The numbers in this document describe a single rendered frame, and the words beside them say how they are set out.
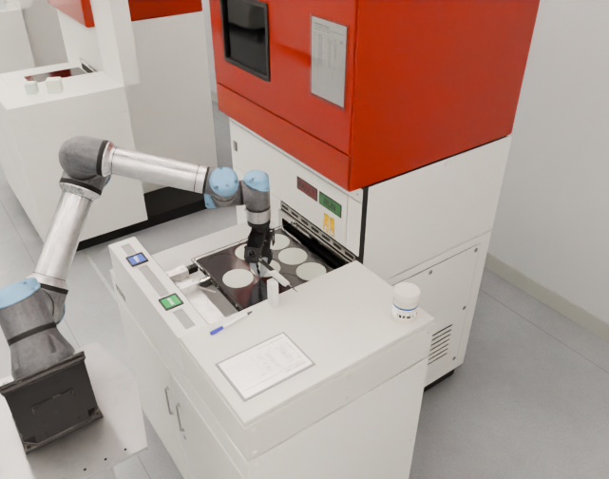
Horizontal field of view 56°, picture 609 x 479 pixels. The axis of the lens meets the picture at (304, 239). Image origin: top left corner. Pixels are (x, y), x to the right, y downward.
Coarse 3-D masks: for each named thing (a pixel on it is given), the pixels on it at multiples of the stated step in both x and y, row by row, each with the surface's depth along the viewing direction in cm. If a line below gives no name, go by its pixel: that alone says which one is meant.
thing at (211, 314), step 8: (184, 280) 189; (192, 296) 183; (200, 296) 183; (200, 304) 179; (208, 304) 179; (200, 312) 176; (208, 312) 176; (216, 312) 176; (208, 320) 173; (216, 320) 173
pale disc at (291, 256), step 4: (288, 248) 201; (292, 248) 201; (296, 248) 201; (280, 252) 200; (284, 252) 200; (288, 252) 200; (292, 252) 200; (296, 252) 200; (300, 252) 200; (304, 252) 200; (280, 256) 198; (284, 256) 198; (288, 256) 198; (292, 256) 198; (296, 256) 198; (300, 256) 198; (304, 256) 198; (280, 260) 195; (284, 260) 195; (288, 260) 195; (292, 260) 195; (296, 260) 195; (300, 260) 195; (304, 260) 195
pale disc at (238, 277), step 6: (234, 270) 191; (240, 270) 191; (246, 270) 191; (228, 276) 188; (234, 276) 188; (240, 276) 188; (246, 276) 188; (252, 276) 188; (228, 282) 185; (234, 282) 185; (240, 282) 185; (246, 282) 185
